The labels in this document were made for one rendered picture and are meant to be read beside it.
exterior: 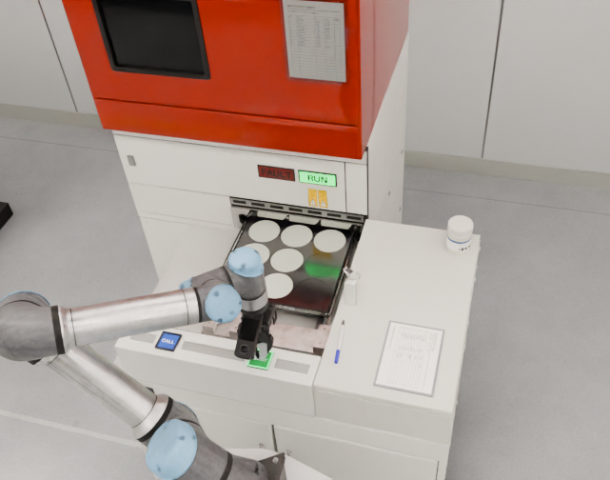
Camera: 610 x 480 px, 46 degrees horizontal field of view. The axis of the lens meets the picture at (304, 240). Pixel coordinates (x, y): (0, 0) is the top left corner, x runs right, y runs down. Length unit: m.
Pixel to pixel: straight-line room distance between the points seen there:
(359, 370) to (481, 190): 2.14
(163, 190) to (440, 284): 0.97
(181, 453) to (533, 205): 2.64
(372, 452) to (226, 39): 1.15
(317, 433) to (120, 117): 1.08
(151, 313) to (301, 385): 0.53
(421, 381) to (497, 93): 2.09
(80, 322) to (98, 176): 2.78
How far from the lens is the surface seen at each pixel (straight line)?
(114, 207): 3.94
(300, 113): 1.95
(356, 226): 2.22
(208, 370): 1.90
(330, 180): 2.13
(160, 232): 2.57
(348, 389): 1.80
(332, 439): 2.00
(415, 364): 1.84
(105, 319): 1.44
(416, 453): 1.96
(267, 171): 2.18
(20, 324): 1.44
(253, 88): 1.95
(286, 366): 1.85
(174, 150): 2.27
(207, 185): 2.31
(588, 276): 3.48
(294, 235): 2.25
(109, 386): 1.60
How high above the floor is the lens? 2.46
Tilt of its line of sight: 44 degrees down
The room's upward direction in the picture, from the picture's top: 5 degrees counter-clockwise
